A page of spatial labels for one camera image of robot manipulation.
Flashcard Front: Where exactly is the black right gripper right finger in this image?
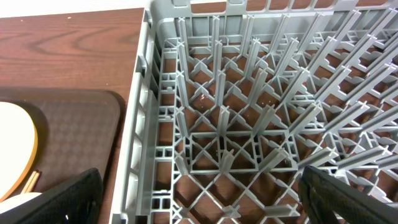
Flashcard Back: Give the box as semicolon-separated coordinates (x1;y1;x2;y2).
298;166;397;223

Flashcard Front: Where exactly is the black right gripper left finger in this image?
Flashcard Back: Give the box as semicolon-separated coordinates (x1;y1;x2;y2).
1;167;103;223

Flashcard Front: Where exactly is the pink white bowl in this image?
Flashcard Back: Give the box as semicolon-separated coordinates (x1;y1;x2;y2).
1;101;38;201

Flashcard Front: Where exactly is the white cup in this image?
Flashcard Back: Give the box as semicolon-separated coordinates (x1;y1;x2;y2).
0;192;41;214

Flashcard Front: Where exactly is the grey dishwasher rack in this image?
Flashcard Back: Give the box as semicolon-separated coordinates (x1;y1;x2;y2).
109;1;397;223

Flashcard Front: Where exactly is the dark brown serving tray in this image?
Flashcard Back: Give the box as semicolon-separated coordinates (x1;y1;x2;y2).
1;87;121;197

